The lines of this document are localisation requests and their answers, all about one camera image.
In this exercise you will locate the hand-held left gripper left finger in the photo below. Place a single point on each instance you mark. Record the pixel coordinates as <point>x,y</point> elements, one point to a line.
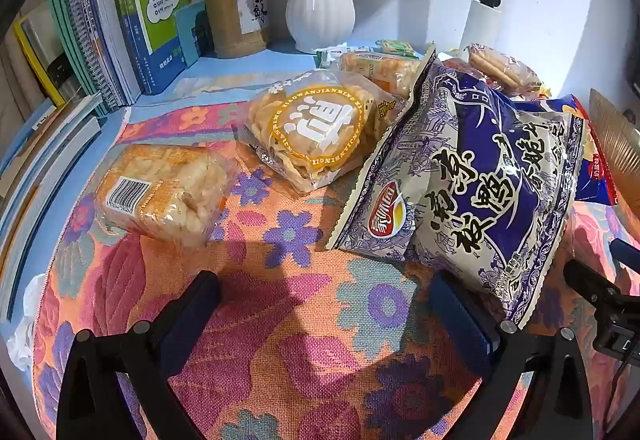
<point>195,315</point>

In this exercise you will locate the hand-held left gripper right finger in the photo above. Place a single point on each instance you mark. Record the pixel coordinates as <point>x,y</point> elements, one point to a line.
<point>460,315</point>

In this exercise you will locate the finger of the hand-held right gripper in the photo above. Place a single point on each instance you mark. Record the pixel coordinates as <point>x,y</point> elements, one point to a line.
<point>625,254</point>
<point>592,287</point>

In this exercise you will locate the ribbed wooden basket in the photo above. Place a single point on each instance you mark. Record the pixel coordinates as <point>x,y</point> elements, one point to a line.
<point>617,140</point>

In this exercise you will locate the orange rice cracker packet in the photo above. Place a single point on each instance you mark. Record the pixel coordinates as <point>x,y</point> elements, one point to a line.
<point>375,65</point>
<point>165,190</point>

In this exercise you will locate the blue and white chip bag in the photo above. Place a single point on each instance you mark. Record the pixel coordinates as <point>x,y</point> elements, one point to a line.
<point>475,180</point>

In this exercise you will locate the green and white packet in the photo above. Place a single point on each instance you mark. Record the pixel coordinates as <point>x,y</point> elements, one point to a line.
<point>395,46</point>

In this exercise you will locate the blue and red snack bag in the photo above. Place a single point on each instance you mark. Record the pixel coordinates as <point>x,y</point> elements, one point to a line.
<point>590,180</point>

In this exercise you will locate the floral woven tablecloth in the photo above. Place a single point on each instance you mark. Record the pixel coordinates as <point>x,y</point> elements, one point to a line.
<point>300,310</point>

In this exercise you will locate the white plastic bag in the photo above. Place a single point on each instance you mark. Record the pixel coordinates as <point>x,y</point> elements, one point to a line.
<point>27,335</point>

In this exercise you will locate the round label snack packet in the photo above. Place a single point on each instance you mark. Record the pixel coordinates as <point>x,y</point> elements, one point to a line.
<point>310,130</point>

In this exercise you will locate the stack of flat books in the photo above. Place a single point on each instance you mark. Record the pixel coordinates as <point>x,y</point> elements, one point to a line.
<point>40,160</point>

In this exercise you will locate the clear biscuit packet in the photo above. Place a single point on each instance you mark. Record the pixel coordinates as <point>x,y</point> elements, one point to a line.
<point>495,63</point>

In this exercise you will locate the blue spine book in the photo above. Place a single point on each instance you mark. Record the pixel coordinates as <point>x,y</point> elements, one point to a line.
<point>145,70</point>

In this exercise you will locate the white desk lamp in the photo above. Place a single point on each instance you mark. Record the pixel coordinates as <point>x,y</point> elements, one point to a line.
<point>480,28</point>

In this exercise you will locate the teal books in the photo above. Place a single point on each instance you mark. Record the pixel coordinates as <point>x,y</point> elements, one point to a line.
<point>75,50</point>

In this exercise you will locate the wooden pen holder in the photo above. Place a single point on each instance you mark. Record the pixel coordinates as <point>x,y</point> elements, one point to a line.
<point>230,20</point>

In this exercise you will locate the yellow edged book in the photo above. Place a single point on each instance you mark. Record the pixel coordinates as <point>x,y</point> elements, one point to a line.
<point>30,55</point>

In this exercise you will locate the white spiral notebooks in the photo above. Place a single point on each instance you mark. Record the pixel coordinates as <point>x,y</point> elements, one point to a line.
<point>100,20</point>

